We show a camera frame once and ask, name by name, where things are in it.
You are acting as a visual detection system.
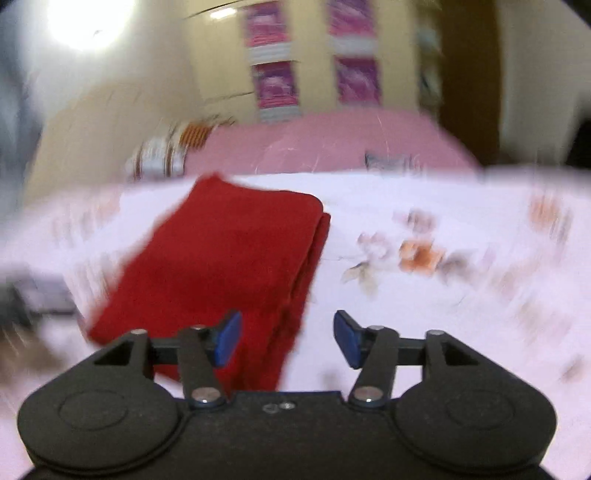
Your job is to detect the brown wooden door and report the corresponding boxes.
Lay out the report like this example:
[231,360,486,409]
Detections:
[438,0,502,163]

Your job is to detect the purple wall poster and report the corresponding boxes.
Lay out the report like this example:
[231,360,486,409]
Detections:
[335,56,384,110]
[253,60,302,123]
[326,0,378,59]
[244,2,299,64]

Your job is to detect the beige wardrobe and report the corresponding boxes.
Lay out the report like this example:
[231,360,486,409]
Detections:
[182,0,422,126]

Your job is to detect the striped folded clothes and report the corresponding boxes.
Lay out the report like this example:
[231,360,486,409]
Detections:
[365,151,424,176]

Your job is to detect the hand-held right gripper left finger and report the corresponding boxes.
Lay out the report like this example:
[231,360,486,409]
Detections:
[94,310,243,409]

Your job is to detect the grey curtain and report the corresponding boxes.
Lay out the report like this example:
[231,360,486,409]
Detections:
[0,46,43,154]

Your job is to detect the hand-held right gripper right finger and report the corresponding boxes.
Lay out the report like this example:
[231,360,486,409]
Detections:
[333,310,482,409]

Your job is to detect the beige headboard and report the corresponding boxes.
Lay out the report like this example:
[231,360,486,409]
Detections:
[23,83,209,205]

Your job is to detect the orange pillow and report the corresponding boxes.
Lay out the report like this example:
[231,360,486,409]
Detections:
[171,117,237,154]

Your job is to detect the red pants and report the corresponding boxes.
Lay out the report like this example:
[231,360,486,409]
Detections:
[88,173,332,394]

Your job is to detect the pink bed sheet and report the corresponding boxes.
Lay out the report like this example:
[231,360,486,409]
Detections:
[185,110,481,180]

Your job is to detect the white floral pillow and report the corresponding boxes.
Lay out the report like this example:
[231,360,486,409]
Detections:
[124,136,190,182]

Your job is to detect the white floral blanket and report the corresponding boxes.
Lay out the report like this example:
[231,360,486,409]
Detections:
[0,168,591,480]

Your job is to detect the beige open shelf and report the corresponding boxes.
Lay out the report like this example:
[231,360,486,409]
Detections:
[416,18,445,112]

